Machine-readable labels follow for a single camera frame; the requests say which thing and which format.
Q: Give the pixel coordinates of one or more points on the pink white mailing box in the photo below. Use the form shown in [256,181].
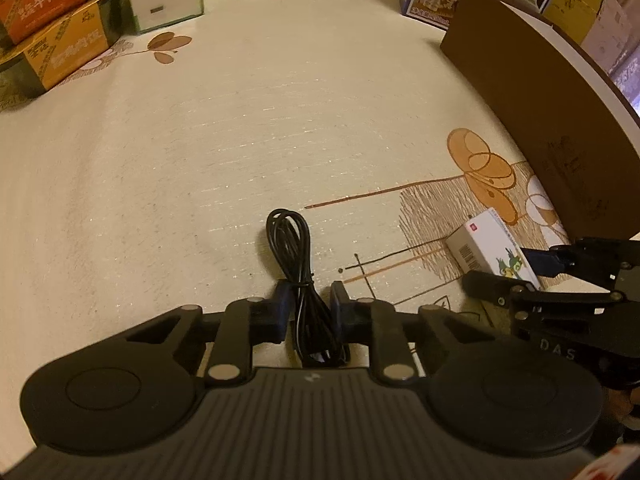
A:
[607,30]

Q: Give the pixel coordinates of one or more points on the brown cardboard storage box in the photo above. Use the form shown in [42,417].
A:
[525,85]

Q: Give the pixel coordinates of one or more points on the yellow cardboard box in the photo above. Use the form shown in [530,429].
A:
[570,5]

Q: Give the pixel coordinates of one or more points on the yellow label instant meal bowl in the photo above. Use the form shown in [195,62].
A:
[65,55]

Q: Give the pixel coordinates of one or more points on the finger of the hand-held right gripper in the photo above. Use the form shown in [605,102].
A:
[542,260]
[500,287]

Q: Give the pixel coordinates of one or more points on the white bird print ointment box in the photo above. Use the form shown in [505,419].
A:
[480,245]

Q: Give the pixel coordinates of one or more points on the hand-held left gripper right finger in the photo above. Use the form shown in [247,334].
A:
[340,310]

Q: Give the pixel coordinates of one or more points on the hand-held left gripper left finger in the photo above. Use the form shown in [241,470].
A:
[281,310]

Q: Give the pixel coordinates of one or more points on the person's right forearm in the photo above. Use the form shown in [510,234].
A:
[615,462]

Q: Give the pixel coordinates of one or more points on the red label instant meal bowl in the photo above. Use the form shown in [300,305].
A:
[45,5]

